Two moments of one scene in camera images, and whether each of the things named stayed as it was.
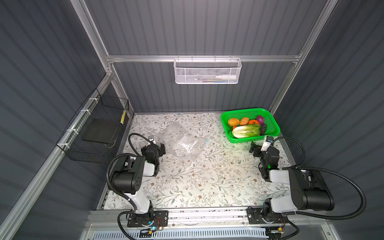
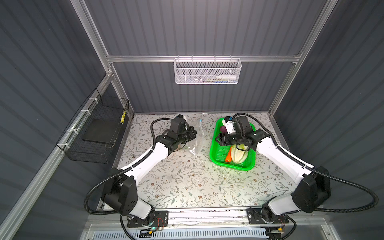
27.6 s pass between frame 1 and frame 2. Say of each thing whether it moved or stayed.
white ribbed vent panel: stayed
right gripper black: moved
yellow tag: stayed
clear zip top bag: moved
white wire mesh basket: stayed
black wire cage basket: stayed
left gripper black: moved
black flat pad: stayed
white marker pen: stayed
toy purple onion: moved
